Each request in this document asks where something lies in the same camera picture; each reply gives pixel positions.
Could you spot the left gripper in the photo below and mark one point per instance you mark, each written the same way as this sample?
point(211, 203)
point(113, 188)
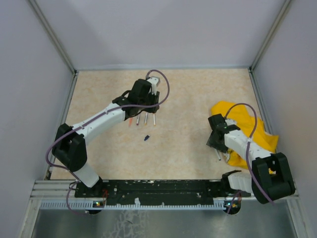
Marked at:
point(155, 98)

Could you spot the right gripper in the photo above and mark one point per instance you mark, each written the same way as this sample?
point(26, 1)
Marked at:
point(211, 142)

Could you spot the white yellow marker pen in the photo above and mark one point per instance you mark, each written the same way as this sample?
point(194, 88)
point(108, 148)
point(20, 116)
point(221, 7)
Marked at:
point(146, 119)

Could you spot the white blue marker pen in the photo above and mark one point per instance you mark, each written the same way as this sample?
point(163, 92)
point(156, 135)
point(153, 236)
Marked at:
point(218, 155)

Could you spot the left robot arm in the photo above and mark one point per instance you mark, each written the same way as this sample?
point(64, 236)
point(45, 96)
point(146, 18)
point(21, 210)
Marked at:
point(72, 140)

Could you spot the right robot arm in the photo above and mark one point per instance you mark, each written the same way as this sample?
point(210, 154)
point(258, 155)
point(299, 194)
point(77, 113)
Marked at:
point(269, 177)

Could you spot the yellow cloth bag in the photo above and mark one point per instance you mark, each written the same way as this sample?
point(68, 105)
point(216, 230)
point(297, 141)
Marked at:
point(246, 121)

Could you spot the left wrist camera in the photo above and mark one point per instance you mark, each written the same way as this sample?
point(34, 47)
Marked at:
point(155, 81)

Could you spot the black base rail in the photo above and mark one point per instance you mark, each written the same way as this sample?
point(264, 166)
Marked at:
point(156, 192)

